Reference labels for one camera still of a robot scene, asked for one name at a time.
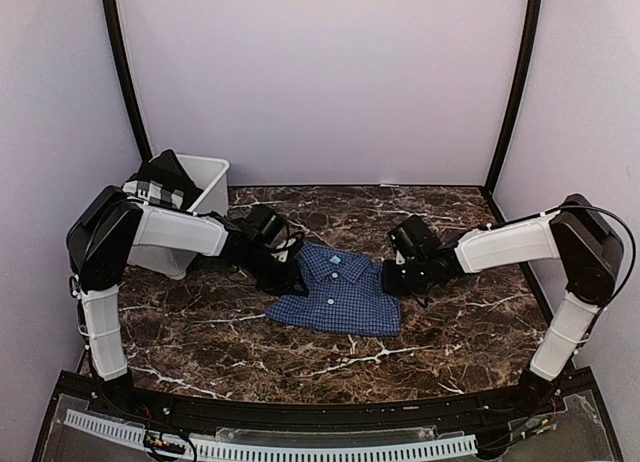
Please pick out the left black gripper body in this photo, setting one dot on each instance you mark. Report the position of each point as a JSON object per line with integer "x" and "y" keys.
{"x": 271, "y": 278}

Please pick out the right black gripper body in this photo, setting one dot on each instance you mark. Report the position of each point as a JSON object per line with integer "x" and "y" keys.
{"x": 409, "y": 281}

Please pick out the blue checked long sleeve shirt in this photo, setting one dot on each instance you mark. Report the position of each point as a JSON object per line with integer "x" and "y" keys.
{"x": 345, "y": 295}

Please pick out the white plastic bin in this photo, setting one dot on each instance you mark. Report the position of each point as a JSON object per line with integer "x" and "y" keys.
{"x": 210, "y": 177}

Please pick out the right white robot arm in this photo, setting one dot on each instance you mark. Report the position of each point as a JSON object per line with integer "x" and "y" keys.
{"x": 575, "y": 233}

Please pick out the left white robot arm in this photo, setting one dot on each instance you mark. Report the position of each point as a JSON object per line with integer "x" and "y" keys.
{"x": 100, "y": 242}

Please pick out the black white patterned shirt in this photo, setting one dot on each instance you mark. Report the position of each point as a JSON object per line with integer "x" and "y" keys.
{"x": 163, "y": 181}

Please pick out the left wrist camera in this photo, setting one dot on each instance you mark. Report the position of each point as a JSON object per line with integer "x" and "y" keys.
{"x": 263, "y": 224}

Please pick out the white slotted cable duct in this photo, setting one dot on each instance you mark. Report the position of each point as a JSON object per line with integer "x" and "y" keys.
{"x": 253, "y": 445}

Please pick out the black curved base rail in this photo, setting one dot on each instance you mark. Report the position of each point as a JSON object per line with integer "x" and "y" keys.
{"x": 570, "y": 425}

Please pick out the right black frame post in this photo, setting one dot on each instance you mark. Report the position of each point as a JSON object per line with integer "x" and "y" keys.
{"x": 520, "y": 75}

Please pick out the black frame post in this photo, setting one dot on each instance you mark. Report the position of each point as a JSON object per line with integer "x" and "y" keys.
{"x": 520, "y": 75}
{"x": 125, "y": 79}

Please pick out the left black frame post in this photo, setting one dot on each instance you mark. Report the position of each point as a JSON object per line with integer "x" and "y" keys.
{"x": 125, "y": 79}

